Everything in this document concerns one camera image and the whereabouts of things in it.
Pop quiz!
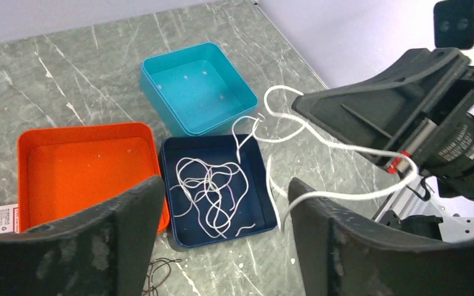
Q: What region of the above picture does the teal plastic bin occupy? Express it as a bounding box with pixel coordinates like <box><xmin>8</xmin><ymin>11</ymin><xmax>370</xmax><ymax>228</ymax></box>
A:
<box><xmin>139</xmin><ymin>42</ymin><xmax>259</xmax><ymax>137</ymax></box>

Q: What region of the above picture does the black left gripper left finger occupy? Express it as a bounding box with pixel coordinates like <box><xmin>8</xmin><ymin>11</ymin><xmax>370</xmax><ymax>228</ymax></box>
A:
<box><xmin>0</xmin><ymin>175</ymin><xmax>165</xmax><ymax>295</ymax></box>

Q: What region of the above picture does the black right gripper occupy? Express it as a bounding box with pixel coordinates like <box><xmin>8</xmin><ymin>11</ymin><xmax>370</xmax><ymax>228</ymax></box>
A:
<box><xmin>292</xmin><ymin>48</ymin><xmax>474</xmax><ymax>201</ymax></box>

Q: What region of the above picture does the brown cable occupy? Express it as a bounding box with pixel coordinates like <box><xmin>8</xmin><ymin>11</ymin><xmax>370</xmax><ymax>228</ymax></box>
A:
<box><xmin>141</xmin><ymin>257</ymin><xmax>183</xmax><ymax>296</ymax></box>

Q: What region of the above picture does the red and white small box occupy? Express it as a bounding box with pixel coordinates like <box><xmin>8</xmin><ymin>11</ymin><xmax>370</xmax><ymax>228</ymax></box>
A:
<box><xmin>0</xmin><ymin>203</ymin><xmax>19</xmax><ymax>234</ymax></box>

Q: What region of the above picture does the dark blue plastic bin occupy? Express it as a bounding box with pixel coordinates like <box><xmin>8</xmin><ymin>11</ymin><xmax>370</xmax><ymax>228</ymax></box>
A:
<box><xmin>159</xmin><ymin>134</ymin><xmax>278</xmax><ymax>251</ymax></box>

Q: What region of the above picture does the orange plastic bin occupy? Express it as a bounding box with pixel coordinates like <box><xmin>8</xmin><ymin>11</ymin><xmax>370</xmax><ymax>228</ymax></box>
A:
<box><xmin>17</xmin><ymin>122</ymin><xmax>160</xmax><ymax>232</ymax></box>

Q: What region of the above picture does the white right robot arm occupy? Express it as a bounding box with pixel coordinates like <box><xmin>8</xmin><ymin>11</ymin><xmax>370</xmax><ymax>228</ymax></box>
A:
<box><xmin>292</xmin><ymin>48</ymin><xmax>474</xmax><ymax>242</ymax></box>

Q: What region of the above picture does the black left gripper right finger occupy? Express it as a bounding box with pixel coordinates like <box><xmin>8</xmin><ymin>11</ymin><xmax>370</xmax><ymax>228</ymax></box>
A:
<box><xmin>291</xmin><ymin>198</ymin><xmax>474</xmax><ymax>295</ymax></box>

